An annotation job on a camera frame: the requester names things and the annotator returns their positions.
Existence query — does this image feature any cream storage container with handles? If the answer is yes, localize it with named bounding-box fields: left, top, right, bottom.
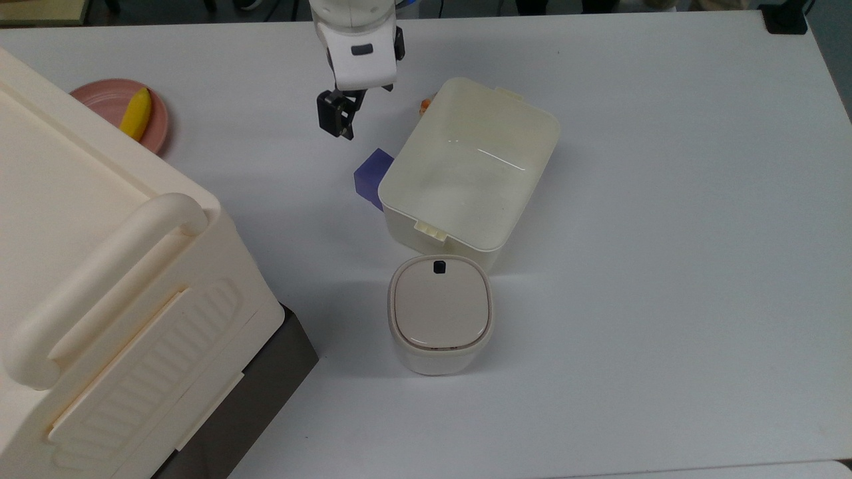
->
left=0, top=47, right=287, bottom=479

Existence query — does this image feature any open white plastic box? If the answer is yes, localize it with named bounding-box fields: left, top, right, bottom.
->
left=378, top=77, right=560, bottom=273

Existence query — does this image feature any beige lidded trash can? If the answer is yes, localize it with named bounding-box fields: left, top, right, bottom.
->
left=388, top=254, right=495, bottom=377

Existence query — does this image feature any black clamp at table corner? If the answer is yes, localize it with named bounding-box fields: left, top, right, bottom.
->
left=759, top=3, right=810, bottom=35

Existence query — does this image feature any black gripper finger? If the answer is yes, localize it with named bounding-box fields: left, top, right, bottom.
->
left=317, top=89, right=355, bottom=141

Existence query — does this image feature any purple cube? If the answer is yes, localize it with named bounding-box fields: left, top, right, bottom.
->
left=353, top=148, right=395, bottom=212

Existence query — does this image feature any yellow banana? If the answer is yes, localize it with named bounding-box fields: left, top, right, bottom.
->
left=120, top=87, right=152, bottom=142

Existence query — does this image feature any pink plate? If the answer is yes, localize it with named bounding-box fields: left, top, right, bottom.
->
left=69, top=79, right=169, bottom=155

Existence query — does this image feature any dark wood drawer cabinet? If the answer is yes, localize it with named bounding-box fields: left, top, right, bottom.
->
left=152, top=303, right=319, bottom=479

